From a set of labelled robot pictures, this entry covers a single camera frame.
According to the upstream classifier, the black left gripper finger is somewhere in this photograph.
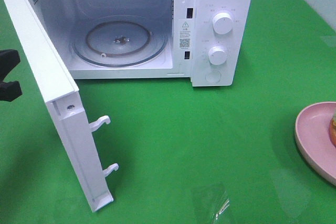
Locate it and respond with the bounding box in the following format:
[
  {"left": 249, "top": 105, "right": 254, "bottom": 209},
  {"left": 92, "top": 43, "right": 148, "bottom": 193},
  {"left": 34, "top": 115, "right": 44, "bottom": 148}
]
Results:
[
  {"left": 0, "top": 81, "right": 23, "bottom": 102},
  {"left": 0, "top": 49, "right": 20, "bottom": 77}
]

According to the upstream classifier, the white microwave door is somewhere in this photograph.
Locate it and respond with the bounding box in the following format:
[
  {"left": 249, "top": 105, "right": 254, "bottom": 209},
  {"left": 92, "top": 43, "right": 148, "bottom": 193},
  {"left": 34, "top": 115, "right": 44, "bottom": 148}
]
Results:
[{"left": 4, "top": 0, "right": 119, "bottom": 212}]

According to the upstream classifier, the round white door button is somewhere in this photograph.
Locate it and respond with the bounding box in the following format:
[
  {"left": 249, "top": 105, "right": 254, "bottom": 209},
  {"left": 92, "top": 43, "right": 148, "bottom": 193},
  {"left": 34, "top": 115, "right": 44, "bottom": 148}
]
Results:
[{"left": 205, "top": 71, "right": 221, "bottom": 83}]

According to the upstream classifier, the white microwave knob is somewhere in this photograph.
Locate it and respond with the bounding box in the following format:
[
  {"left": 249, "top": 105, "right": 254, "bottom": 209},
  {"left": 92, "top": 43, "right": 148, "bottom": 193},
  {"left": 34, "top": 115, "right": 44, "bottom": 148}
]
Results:
[
  {"left": 208, "top": 46, "right": 228, "bottom": 66},
  {"left": 212, "top": 12, "right": 234, "bottom": 35}
]

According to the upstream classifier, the pink round plate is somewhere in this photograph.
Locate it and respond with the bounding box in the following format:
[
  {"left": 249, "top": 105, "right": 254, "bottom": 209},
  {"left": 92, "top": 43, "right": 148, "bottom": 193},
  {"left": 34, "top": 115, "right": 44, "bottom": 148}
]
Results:
[{"left": 295, "top": 101, "right": 335, "bottom": 185}]

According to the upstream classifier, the burger with lettuce and cheese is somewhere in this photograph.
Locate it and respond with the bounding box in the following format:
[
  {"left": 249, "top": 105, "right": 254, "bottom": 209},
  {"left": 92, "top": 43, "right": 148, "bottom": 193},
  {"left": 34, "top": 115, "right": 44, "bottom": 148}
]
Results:
[{"left": 329, "top": 112, "right": 336, "bottom": 146}]

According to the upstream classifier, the glass microwave turntable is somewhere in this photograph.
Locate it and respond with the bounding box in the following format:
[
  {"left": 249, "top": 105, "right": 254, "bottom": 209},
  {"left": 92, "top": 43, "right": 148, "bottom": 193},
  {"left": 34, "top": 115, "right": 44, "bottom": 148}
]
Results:
[{"left": 72, "top": 15, "right": 171, "bottom": 68}]

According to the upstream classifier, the white microwave oven body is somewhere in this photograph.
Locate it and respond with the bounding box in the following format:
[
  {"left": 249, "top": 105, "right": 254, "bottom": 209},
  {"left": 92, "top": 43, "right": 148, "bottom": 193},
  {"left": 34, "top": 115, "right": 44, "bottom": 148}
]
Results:
[{"left": 32, "top": 0, "right": 250, "bottom": 87}]

